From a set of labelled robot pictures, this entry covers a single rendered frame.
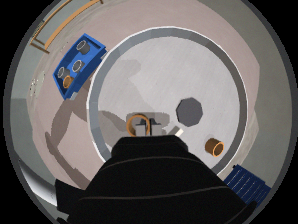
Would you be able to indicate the grey round turntable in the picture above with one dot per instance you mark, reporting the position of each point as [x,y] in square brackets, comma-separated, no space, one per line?
[180,78]

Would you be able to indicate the bronze bushing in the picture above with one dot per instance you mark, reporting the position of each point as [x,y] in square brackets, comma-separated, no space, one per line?
[214,147]
[67,81]
[131,130]

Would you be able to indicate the grey metal sleeve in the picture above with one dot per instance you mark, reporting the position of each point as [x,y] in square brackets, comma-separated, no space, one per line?
[63,72]
[85,48]
[77,66]

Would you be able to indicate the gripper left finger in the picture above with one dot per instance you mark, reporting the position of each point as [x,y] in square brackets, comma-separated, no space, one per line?
[141,128]

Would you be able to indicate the blue crate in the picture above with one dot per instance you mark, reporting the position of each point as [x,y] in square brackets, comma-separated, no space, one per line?
[91,59]

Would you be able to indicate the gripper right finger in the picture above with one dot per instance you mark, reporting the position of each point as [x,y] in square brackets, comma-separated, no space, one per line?
[155,127]

